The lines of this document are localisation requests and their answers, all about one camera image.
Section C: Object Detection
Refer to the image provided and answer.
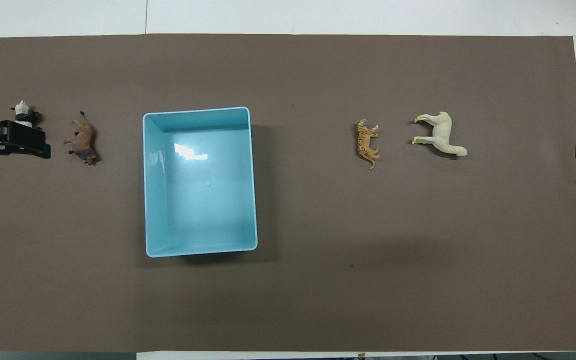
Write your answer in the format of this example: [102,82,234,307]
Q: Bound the orange striped tiger toy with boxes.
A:
[356,118,381,170]

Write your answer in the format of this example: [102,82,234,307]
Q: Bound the black and white panda toy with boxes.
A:
[10,100,43,131]

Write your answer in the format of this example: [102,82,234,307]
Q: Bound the brown table mat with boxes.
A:
[0,33,576,353]

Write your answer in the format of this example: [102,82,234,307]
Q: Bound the cream white horse toy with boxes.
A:
[412,111,468,158]

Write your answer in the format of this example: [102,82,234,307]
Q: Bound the light blue storage box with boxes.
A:
[142,106,259,258]

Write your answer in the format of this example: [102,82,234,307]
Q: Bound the brown bison toy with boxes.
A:
[64,111,98,166]

